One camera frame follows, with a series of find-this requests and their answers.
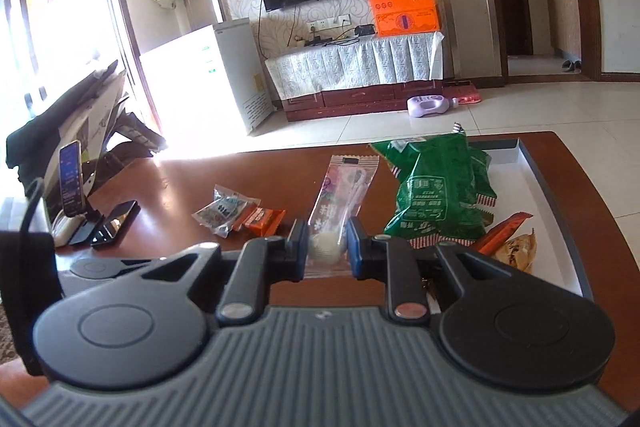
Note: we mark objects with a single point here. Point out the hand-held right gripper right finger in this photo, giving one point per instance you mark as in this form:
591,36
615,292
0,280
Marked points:
356,252

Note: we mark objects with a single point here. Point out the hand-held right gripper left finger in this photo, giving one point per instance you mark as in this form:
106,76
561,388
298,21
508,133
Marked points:
299,252

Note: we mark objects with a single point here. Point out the clear pink snack packet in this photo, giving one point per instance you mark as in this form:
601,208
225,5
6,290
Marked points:
345,187

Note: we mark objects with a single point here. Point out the large green snack packet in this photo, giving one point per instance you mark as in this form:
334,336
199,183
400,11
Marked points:
435,187

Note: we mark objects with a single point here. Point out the grey cardboard tray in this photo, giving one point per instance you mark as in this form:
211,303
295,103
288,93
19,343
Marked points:
545,207

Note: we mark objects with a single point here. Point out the orange snack bar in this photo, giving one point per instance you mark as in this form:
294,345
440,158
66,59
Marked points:
260,219

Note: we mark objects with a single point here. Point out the black phone stand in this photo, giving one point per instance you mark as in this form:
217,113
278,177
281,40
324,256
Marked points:
87,229

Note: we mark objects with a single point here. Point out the small clear snack packet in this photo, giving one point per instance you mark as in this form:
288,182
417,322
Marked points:
222,209

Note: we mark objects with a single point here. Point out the black flat smartphone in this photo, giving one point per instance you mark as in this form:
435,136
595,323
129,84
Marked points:
115,224

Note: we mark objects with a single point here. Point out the smartphone on stand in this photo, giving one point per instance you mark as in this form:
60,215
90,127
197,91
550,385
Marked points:
71,177

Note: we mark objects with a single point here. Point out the long orange snack packet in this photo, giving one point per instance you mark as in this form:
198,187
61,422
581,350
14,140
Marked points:
500,229

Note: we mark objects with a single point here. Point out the dark wooden television cabinet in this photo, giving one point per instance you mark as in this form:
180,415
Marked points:
360,99

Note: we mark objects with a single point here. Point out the yellow brown snack packet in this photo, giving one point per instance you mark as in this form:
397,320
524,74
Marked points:
517,252

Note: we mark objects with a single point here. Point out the purple detergent bottle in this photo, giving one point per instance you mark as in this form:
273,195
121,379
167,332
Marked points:
427,106

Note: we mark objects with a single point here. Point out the black and white scooter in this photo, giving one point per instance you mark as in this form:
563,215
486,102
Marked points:
75,112

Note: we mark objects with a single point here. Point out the white patterned cabinet cloth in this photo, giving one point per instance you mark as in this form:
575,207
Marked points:
350,64

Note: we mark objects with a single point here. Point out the pink floor scale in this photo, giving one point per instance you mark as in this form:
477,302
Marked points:
465,94

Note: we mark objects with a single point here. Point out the white chest freezer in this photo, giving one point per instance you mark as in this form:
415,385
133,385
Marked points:
200,77

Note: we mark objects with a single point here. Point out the small black set-top device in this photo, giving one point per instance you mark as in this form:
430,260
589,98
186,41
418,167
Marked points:
364,30

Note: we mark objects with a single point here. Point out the orange cardboard box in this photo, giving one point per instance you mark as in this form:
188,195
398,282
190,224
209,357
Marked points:
402,4

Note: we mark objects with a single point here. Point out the wood framed glass door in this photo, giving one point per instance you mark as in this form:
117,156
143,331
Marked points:
115,7

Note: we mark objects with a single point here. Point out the pair of dark slippers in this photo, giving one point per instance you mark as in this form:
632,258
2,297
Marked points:
571,66

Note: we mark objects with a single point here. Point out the wooden kitchen counter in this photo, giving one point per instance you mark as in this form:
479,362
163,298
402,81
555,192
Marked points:
565,24

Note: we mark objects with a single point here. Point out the white wall sockets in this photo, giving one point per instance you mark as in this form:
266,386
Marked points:
327,23

